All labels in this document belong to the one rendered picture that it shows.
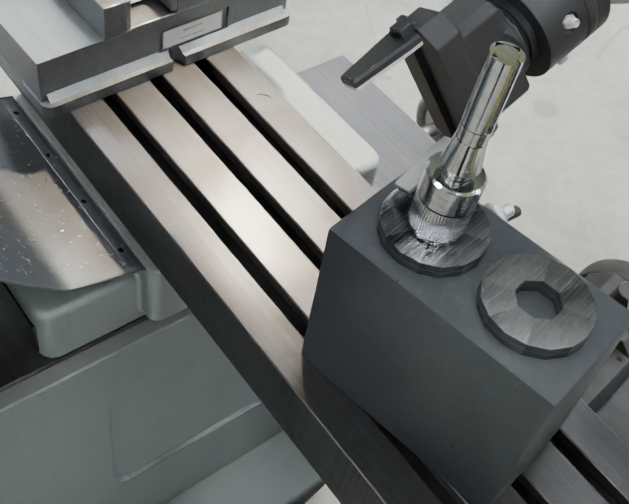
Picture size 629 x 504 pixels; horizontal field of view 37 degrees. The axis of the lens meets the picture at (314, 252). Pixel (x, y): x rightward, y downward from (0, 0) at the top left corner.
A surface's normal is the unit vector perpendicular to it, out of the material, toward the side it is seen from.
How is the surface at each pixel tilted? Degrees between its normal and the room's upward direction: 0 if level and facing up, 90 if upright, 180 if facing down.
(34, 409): 90
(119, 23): 90
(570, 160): 0
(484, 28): 63
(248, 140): 0
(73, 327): 90
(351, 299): 90
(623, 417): 0
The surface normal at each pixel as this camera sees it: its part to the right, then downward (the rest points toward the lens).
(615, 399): 0.13, -0.63
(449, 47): 0.50, 0.36
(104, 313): 0.60, 0.67
